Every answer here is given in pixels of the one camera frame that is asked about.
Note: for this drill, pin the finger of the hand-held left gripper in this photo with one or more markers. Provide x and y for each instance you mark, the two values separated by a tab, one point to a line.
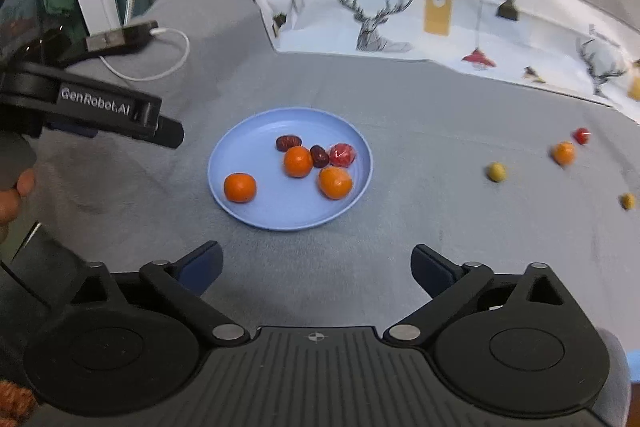
160	129
72	128

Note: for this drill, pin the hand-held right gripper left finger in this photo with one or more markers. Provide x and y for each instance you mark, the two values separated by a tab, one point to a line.
202	264

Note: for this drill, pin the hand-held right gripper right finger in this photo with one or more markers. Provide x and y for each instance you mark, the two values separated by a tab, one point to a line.
430	269

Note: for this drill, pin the small orange tangerine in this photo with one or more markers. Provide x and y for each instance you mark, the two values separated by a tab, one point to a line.
298	161
240	187
564	153

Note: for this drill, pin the blue plastic plate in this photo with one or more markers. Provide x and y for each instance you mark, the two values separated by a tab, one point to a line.
270	207

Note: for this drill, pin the dark red jujube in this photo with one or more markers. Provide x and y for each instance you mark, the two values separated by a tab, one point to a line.
318	155
288	143

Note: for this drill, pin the plastic tangerine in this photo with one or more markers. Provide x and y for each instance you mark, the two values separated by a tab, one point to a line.
335	182

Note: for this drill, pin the plastic red fruit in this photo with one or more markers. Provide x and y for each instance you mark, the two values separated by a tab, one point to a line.
342	155

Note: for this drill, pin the person's left hand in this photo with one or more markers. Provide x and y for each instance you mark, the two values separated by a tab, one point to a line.
12	204

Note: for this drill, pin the grey bed sheet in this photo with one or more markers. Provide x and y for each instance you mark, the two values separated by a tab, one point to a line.
450	232

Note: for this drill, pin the small green olive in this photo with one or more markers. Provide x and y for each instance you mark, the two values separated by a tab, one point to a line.
497	172
628	201

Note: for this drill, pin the small red fruit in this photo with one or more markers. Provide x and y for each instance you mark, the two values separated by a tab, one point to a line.
581	136

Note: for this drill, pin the person's knee in grey trousers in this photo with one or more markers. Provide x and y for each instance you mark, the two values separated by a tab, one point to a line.
622	382

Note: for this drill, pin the orange patterned cloth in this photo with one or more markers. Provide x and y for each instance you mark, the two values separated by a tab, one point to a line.
15	404

